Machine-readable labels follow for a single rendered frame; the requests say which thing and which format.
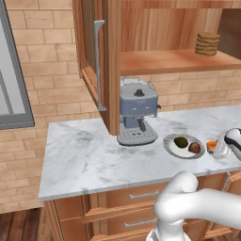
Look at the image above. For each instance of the wooden wall cabinet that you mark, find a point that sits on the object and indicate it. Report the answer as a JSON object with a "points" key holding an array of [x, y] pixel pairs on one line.
{"points": [[163, 37]]}

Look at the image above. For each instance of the blue grey espresso machine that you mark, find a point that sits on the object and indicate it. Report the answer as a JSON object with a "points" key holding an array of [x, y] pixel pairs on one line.
{"points": [[138, 106]]}

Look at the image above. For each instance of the brown bread roll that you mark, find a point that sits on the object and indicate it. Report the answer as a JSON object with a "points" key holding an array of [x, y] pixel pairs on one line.
{"points": [[194, 147]]}

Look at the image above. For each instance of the dark green avocado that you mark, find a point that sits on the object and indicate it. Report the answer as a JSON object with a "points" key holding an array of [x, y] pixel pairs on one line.
{"points": [[181, 142]]}

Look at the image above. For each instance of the orange jam jar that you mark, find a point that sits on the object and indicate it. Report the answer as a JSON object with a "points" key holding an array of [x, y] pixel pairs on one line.
{"points": [[211, 145]]}

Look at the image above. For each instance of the wooden wall cabinet door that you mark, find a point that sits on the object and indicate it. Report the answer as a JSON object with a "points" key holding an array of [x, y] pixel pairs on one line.
{"points": [[111, 62]]}

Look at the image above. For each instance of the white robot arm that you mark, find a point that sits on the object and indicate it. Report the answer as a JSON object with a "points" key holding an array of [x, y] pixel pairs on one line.
{"points": [[191, 204]]}

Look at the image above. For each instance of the grey framed window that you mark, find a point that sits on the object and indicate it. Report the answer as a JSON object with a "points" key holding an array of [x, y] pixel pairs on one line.
{"points": [[11, 72]]}

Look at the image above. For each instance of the brown stacked round item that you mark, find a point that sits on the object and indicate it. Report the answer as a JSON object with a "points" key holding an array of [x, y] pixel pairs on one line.
{"points": [[207, 44]]}

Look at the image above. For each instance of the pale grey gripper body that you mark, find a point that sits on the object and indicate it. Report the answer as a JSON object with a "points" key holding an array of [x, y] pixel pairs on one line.
{"points": [[222, 146]]}

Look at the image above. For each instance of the wooden base cabinet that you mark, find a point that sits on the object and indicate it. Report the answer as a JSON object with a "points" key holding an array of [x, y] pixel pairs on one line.
{"points": [[72, 219]]}

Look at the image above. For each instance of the wooden base cabinet door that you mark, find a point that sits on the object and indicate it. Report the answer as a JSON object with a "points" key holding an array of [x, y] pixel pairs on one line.
{"points": [[235, 185]]}

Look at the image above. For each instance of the wooden drawer front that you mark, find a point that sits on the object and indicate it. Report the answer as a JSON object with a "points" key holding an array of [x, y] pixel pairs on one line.
{"points": [[119, 197], [116, 223]]}

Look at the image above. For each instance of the grey round plate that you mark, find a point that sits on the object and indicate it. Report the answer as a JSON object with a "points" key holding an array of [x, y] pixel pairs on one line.
{"points": [[175, 151]]}

